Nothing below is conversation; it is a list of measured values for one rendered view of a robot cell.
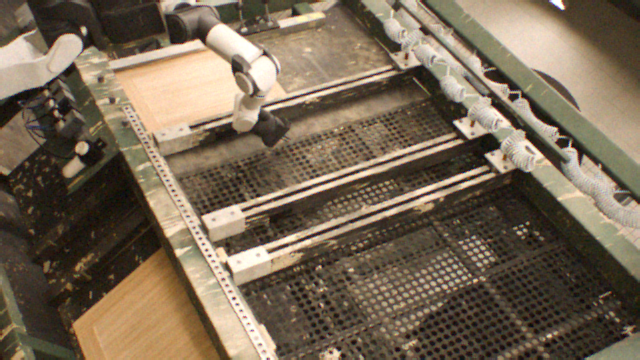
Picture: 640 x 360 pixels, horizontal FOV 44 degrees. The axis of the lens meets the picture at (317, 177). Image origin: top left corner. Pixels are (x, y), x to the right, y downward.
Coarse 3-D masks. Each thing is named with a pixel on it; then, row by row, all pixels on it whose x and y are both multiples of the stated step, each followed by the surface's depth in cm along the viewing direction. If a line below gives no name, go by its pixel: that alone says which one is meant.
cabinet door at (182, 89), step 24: (120, 72) 311; (144, 72) 312; (168, 72) 314; (192, 72) 315; (216, 72) 316; (144, 96) 302; (168, 96) 304; (192, 96) 305; (216, 96) 306; (144, 120) 292; (168, 120) 294; (192, 120) 295
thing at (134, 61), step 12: (288, 24) 339; (300, 24) 341; (312, 24) 344; (324, 24) 348; (252, 36) 332; (264, 36) 336; (168, 48) 321; (180, 48) 321; (192, 48) 322; (204, 48) 324; (120, 60) 313; (132, 60) 314; (144, 60) 314; (156, 60) 316
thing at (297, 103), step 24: (408, 48) 310; (432, 48) 323; (384, 72) 316; (408, 72) 318; (288, 96) 300; (312, 96) 301; (336, 96) 306; (360, 96) 313; (216, 120) 288; (168, 144) 280; (192, 144) 286
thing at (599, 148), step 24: (432, 0) 382; (456, 24) 370; (480, 24) 364; (480, 48) 359; (504, 48) 353; (504, 72) 348; (528, 72) 342; (528, 96) 338; (552, 96) 332; (552, 120) 330; (576, 120) 323; (576, 144) 324; (600, 144) 314; (624, 168) 306; (312, 336) 272
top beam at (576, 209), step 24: (360, 0) 346; (408, 24) 335; (432, 72) 313; (456, 72) 314; (432, 96) 317; (480, 144) 298; (552, 168) 279; (528, 192) 281; (552, 192) 270; (576, 192) 271; (552, 216) 273; (576, 216) 263; (600, 216) 264; (576, 240) 266; (600, 240) 256; (624, 240) 257; (600, 264) 259; (624, 264) 250; (624, 288) 252
